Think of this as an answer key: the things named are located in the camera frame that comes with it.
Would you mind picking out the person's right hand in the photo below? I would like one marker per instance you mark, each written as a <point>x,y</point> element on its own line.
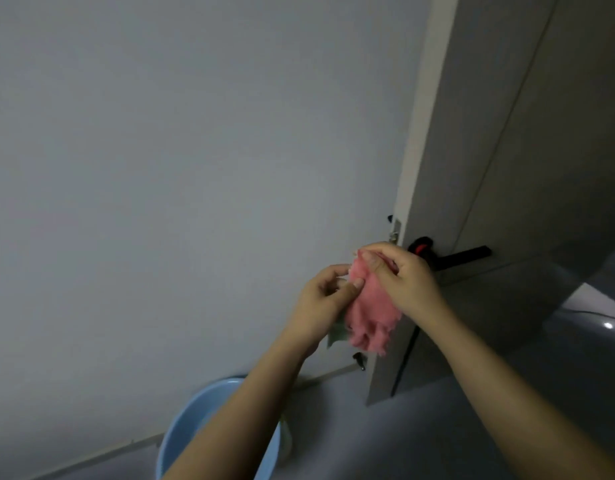
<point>410,284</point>

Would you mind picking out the person's left hand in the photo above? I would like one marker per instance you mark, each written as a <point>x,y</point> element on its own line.
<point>315,309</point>

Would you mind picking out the person's right thumb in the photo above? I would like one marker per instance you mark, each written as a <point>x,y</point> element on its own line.
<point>377,267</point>

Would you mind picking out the person's left thumb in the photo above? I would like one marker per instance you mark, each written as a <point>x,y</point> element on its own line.
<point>348,293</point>

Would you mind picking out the pink fluffy cleaning cloth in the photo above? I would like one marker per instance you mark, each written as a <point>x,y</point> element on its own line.
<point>370,314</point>

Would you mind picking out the person's right forearm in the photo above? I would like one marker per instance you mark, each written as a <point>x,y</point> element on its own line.
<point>512,399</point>

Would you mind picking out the person's left forearm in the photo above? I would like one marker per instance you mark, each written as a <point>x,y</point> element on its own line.
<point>240,419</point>

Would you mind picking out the metal door latch plate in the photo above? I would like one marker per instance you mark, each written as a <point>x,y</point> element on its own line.
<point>394,230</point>

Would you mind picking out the black door stopper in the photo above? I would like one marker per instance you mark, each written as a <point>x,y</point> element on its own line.
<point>360,361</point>

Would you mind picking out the grey wooden door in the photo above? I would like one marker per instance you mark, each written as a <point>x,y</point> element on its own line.
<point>497,174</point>

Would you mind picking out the light blue plastic basin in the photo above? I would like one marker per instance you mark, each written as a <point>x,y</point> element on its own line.
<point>215,434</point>

